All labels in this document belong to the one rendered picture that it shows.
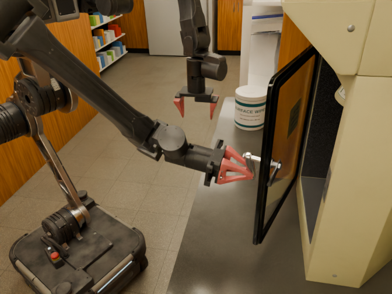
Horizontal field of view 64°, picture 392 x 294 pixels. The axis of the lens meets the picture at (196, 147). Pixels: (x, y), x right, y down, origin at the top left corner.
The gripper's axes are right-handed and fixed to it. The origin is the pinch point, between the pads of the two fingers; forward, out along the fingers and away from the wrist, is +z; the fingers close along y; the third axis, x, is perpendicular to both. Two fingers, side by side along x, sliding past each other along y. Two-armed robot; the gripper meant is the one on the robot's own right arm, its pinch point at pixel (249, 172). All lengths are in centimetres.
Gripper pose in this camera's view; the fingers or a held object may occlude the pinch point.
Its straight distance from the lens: 71.5
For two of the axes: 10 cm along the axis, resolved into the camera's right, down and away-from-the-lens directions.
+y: 3.0, -6.1, 7.4
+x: -0.9, 7.5, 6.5
